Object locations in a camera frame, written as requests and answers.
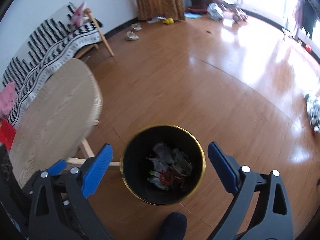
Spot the dark shoe tip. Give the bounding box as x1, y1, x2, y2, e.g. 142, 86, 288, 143
156, 212, 187, 240

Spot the black gold-rimmed trash bin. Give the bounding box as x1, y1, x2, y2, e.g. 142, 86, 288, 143
120, 124, 206, 206

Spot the pink jacket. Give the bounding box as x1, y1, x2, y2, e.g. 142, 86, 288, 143
0, 81, 17, 120

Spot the red ball on floor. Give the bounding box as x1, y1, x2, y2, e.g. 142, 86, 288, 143
305, 44, 312, 54

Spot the pink cartoon cushion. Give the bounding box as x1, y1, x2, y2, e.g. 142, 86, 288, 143
71, 1, 86, 28

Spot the black white striped sofa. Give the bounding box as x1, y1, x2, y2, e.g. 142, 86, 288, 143
2, 3, 101, 128

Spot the beige slipper far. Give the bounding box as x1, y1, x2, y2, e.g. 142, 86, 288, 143
131, 24, 142, 31

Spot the round wooden table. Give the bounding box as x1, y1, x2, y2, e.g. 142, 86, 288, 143
9, 59, 103, 187

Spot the yellow toy on floor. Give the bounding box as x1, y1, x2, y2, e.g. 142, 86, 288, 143
162, 18, 175, 25

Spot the white plastic bag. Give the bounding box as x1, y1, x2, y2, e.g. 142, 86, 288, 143
207, 3, 224, 21

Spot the red ribbon scrap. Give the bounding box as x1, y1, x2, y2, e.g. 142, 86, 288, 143
159, 171, 183, 186

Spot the pink toy stroller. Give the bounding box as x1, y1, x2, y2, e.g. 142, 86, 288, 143
216, 0, 248, 23

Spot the green white carton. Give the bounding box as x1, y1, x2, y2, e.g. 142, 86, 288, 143
147, 171, 170, 190

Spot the clothes drying rack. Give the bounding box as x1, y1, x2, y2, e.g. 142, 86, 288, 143
282, 0, 318, 41

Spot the crumpled bag on floor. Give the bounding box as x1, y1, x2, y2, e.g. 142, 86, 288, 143
305, 94, 320, 134

